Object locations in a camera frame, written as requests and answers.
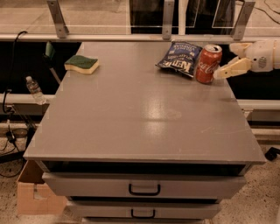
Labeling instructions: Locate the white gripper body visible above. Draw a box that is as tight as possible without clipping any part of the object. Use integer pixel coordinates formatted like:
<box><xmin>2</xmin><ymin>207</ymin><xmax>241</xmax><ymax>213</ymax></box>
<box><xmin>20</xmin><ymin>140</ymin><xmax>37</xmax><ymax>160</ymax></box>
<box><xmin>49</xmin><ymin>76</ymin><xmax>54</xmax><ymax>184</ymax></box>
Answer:
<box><xmin>245</xmin><ymin>40</ymin><xmax>275</xmax><ymax>73</ymax></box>

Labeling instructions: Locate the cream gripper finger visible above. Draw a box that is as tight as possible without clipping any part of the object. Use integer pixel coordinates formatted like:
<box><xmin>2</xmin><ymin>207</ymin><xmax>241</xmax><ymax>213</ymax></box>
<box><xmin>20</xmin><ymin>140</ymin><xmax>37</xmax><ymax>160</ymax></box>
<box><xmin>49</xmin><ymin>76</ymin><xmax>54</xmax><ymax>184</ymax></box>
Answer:
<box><xmin>229</xmin><ymin>43</ymin><xmax>253</xmax><ymax>58</ymax></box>
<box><xmin>213</xmin><ymin>57</ymin><xmax>252</xmax><ymax>80</ymax></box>

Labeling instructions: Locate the red coke can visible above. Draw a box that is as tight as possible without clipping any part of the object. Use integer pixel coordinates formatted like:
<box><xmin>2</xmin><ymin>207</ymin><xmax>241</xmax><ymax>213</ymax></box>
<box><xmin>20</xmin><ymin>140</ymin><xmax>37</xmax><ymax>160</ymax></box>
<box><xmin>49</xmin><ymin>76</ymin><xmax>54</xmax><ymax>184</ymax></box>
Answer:
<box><xmin>195</xmin><ymin>44</ymin><xmax>222</xmax><ymax>84</ymax></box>

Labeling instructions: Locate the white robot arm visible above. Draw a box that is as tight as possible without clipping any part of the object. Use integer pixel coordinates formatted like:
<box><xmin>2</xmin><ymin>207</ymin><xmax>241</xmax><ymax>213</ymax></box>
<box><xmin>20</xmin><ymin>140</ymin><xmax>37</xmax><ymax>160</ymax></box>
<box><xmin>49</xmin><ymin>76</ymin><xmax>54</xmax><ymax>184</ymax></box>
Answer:
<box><xmin>213</xmin><ymin>39</ymin><xmax>280</xmax><ymax>80</ymax></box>

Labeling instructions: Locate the blue chip bag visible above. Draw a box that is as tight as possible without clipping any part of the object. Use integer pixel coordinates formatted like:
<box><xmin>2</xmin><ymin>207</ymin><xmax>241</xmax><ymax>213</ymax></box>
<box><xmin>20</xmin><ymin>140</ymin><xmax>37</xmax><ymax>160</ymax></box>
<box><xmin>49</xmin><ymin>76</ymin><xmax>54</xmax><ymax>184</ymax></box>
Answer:
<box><xmin>157</xmin><ymin>41</ymin><xmax>202</xmax><ymax>78</ymax></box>

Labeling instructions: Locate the black caster wheel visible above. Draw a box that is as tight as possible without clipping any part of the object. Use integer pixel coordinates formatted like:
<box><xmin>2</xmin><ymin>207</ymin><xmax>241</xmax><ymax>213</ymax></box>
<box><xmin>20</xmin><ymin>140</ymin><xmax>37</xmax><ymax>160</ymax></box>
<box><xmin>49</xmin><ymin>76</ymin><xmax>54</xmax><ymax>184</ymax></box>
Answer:
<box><xmin>265</xmin><ymin>147</ymin><xmax>280</xmax><ymax>161</ymax></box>

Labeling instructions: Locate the green yellow sponge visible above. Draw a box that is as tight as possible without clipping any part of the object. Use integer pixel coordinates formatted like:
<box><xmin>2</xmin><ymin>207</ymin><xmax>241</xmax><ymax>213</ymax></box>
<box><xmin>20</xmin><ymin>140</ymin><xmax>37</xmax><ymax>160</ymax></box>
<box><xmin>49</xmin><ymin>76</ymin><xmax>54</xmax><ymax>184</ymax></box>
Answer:
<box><xmin>64</xmin><ymin>55</ymin><xmax>99</xmax><ymax>74</ymax></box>

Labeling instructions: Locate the clear plastic water bottle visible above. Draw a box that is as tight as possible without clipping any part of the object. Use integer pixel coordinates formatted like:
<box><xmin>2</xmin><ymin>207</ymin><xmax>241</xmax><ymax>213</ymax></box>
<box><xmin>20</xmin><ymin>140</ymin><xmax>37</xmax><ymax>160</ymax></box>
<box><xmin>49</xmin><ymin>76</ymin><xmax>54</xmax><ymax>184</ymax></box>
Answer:
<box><xmin>25</xmin><ymin>76</ymin><xmax>46</xmax><ymax>105</ymax></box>

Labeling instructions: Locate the grey middle drawer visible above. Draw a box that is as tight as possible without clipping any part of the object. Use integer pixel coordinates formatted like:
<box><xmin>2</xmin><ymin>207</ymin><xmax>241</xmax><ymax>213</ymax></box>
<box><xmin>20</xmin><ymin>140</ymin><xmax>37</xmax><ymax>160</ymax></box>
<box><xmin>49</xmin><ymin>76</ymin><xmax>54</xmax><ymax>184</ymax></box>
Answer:
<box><xmin>66</xmin><ymin>201</ymin><xmax>221</xmax><ymax>220</ymax></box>

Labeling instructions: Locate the grey drawer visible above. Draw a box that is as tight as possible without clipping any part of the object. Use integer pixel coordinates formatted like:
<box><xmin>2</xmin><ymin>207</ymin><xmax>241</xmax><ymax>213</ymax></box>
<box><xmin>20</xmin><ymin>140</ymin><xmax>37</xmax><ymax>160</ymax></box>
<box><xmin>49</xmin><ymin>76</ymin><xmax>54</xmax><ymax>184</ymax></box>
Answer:
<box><xmin>43</xmin><ymin>172</ymin><xmax>246</xmax><ymax>200</ymax></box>
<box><xmin>66</xmin><ymin>201</ymin><xmax>221</xmax><ymax>220</ymax></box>

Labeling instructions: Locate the grey top drawer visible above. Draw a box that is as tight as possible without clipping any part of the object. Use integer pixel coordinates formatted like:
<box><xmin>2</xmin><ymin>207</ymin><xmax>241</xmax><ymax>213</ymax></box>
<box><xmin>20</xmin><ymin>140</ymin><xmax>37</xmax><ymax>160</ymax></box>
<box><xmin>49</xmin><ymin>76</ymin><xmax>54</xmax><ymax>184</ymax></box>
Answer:
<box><xmin>43</xmin><ymin>172</ymin><xmax>246</xmax><ymax>200</ymax></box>

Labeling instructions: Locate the cardboard box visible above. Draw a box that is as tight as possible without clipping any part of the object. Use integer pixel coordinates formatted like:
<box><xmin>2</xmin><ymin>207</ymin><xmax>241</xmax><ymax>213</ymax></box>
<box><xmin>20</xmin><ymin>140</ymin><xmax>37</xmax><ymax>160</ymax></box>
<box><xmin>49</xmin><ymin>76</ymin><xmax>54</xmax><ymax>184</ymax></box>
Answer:
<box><xmin>17</xmin><ymin>161</ymin><xmax>67</xmax><ymax>215</ymax></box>

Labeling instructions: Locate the right metal bracket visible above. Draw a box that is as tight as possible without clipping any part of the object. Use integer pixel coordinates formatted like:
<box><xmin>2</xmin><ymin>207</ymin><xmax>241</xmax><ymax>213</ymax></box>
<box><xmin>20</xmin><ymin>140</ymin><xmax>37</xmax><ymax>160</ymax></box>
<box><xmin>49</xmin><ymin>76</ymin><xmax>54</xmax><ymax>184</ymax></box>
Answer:
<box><xmin>231</xmin><ymin>0</ymin><xmax>256</xmax><ymax>40</ymax></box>

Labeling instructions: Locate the metal bracket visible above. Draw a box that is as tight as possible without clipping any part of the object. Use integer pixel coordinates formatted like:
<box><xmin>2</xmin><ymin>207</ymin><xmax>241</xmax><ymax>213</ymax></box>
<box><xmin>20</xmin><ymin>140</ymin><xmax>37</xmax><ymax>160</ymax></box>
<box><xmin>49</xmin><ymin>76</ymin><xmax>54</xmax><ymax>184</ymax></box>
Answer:
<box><xmin>231</xmin><ymin>0</ymin><xmax>256</xmax><ymax>40</ymax></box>
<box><xmin>46</xmin><ymin>0</ymin><xmax>69</xmax><ymax>39</ymax></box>
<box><xmin>162</xmin><ymin>0</ymin><xmax>175</xmax><ymax>40</ymax></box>

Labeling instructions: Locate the middle metal bracket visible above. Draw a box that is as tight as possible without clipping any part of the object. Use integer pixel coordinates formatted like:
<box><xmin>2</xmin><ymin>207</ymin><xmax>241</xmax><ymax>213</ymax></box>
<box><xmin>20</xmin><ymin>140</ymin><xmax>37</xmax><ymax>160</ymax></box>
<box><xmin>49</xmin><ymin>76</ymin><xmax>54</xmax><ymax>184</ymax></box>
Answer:
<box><xmin>162</xmin><ymin>0</ymin><xmax>175</xmax><ymax>40</ymax></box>

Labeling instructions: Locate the black top drawer handle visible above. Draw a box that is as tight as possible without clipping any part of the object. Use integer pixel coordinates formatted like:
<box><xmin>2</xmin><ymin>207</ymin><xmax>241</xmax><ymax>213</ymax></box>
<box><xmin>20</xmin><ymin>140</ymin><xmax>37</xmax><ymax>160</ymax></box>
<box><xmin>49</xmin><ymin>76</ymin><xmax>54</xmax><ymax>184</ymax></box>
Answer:
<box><xmin>128</xmin><ymin>184</ymin><xmax>161</xmax><ymax>196</ymax></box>

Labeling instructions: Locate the black drawer handle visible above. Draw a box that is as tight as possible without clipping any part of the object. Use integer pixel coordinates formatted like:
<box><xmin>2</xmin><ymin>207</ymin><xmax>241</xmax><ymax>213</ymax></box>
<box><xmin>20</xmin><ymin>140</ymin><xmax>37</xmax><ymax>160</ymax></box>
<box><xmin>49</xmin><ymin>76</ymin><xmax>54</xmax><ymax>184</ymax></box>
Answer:
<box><xmin>128</xmin><ymin>184</ymin><xmax>161</xmax><ymax>196</ymax></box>
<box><xmin>130</xmin><ymin>209</ymin><xmax>156</xmax><ymax>219</ymax></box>

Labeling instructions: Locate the left metal bracket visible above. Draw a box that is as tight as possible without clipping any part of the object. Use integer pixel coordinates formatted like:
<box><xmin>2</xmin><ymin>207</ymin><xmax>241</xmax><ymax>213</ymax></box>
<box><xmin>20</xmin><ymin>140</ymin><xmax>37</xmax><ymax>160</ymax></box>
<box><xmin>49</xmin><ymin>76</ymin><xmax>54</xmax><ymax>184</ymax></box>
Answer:
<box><xmin>46</xmin><ymin>0</ymin><xmax>69</xmax><ymax>39</ymax></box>

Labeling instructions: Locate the black middle drawer handle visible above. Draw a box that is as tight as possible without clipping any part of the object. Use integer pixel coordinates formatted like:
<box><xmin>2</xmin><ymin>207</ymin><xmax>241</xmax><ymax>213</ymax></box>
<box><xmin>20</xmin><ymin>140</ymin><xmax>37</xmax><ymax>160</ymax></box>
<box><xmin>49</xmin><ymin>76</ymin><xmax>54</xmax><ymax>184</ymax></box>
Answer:
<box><xmin>130</xmin><ymin>209</ymin><xmax>156</xmax><ymax>219</ymax></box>

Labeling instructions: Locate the green handled tool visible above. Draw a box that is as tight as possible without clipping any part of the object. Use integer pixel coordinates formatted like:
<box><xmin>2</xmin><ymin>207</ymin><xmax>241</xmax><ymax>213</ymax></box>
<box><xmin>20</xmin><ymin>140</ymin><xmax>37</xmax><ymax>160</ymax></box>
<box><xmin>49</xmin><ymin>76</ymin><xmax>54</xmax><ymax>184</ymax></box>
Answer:
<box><xmin>43</xmin><ymin>41</ymin><xmax>61</xmax><ymax>84</ymax></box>

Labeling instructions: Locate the black cable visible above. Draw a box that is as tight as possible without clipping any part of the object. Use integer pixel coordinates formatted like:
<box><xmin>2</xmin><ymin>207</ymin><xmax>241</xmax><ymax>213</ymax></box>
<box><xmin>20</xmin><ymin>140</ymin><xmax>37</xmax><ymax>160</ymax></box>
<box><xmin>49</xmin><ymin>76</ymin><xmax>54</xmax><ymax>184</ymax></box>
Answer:
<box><xmin>2</xmin><ymin>30</ymin><xmax>29</xmax><ymax>115</ymax></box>

